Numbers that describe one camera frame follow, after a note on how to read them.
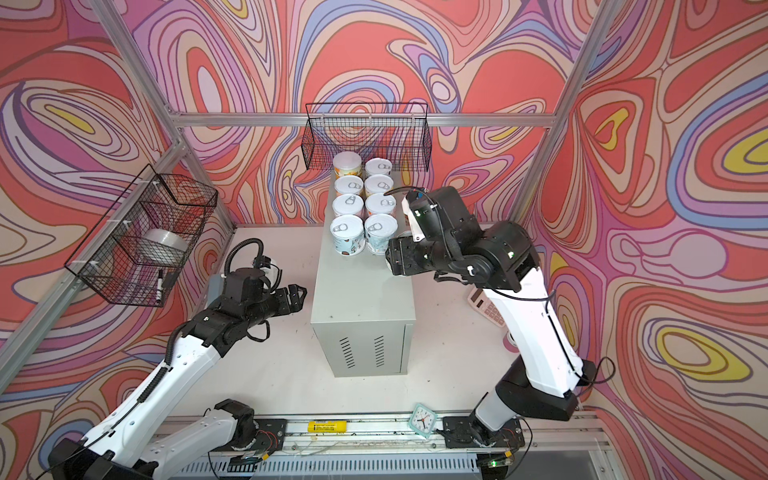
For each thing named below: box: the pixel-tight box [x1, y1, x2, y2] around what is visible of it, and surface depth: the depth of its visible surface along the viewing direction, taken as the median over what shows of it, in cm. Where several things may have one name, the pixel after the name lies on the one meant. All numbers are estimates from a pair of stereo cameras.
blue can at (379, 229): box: [364, 214, 399, 256], surface depth 66 cm
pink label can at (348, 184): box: [334, 175, 364, 197], surface depth 75 cm
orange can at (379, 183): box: [364, 174, 394, 193], surface depth 75 cm
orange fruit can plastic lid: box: [332, 150, 363, 180], surface depth 78 cm
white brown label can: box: [365, 157, 393, 175], surface depth 80 cm
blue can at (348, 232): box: [330, 214, 366, 256], surface depth 66 cm
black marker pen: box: [156, 269, 163, 302], surface depth 73 cm
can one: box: [332, 194, 364, 215], surface depth 71 cm
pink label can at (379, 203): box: [365, 193, 397, 214], surface depth 71 cm
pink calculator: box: [467, 288, 506, 328], surface depth 97 cm
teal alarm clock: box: [408, 403, 438, 439], surface depth 76 cm
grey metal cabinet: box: [310, 170, 417, 378], surface depth 66 cm
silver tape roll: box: [143, 228, 189, 253], surface depth 75 cm
